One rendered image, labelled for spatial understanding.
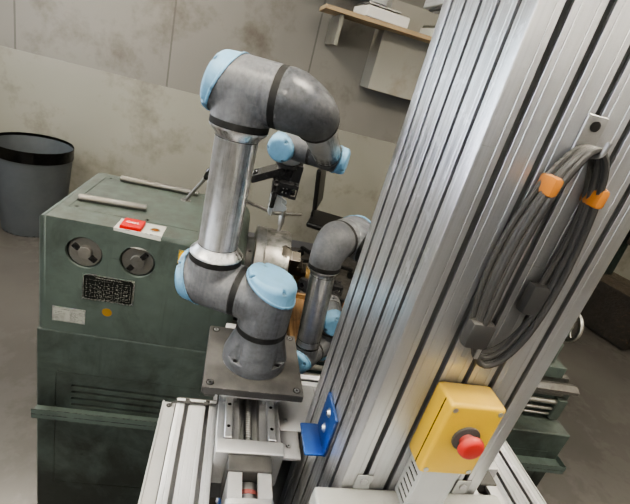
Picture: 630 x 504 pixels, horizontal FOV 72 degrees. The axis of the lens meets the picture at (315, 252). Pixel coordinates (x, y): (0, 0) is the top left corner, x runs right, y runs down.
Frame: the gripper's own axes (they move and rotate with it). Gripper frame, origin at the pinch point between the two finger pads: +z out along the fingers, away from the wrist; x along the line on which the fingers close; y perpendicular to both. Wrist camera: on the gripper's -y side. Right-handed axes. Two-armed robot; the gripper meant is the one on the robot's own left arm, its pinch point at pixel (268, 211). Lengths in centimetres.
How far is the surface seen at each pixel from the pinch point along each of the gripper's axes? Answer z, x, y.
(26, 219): 165, 163, -169
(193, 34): 29, 283, -75
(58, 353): 50, -31, -57
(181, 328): 33.8, -27.2, -20.4
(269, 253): 13.2, -5.8, 3.4
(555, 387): 45, -19, 134
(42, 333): 43, -30, -62
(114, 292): 25, -25, -42
